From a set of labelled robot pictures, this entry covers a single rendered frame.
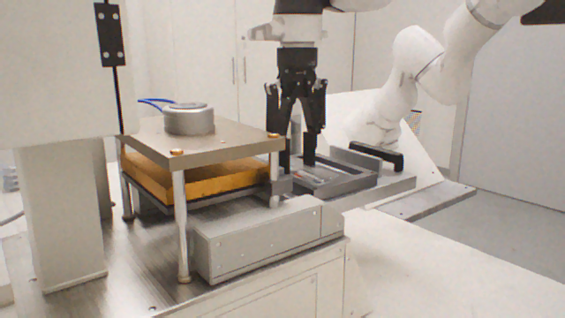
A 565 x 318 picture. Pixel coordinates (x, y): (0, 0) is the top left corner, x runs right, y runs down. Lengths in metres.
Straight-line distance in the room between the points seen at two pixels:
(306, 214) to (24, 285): 0.40
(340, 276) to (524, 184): 3.10
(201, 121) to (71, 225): 0.22
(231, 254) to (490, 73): 3.32
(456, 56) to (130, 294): 0.94
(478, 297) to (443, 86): 0.55
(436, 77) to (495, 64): 2.53
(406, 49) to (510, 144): 2.57
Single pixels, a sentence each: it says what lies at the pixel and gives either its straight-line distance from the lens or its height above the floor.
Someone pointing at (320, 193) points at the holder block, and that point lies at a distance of 0.74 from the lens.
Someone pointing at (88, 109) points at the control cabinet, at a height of 1.18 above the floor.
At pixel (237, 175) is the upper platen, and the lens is 0.62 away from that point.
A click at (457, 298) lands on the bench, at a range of 0.95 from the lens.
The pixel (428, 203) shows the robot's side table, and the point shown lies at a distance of 1.39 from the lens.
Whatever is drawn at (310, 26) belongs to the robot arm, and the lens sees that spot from 0.75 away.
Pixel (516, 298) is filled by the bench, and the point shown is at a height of 0.75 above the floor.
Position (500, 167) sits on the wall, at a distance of 3.80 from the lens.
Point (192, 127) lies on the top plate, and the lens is 0.65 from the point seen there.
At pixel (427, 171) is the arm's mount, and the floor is 0.79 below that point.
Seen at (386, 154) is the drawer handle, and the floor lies 1.00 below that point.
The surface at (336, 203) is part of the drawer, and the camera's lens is 0.76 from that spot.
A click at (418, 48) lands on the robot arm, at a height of 1.22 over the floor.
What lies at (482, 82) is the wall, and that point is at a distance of 3.78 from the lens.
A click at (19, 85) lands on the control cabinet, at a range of 0.45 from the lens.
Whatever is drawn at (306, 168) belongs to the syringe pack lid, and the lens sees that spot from 0.81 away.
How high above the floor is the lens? 1.25
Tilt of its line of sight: 17 degrees down
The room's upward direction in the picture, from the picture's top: straight up
